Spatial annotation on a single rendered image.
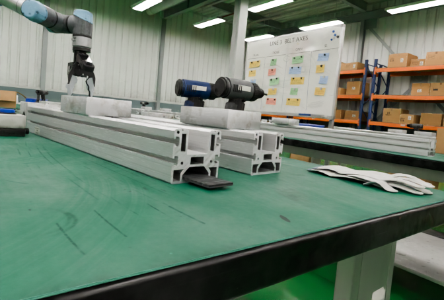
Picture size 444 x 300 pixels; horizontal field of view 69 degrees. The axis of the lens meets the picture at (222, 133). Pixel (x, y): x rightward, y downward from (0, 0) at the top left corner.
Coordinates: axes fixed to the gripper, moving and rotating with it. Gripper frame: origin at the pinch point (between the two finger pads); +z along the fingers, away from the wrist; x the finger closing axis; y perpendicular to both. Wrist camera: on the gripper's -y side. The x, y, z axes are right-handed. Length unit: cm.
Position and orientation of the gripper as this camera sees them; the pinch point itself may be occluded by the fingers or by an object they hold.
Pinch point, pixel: (80, 96)
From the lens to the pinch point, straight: 148.0
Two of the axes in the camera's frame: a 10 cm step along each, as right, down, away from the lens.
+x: -7.1, -0.2, -7.1
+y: -7.0, -1.0, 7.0
